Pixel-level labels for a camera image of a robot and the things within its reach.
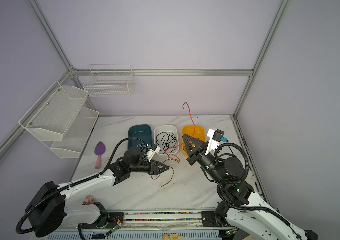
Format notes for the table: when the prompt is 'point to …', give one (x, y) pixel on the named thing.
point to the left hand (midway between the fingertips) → (166, 168)
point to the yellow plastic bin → (196, 131)
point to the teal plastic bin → (142, 132)
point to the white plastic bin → (173, 129)
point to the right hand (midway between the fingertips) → (181, 137)
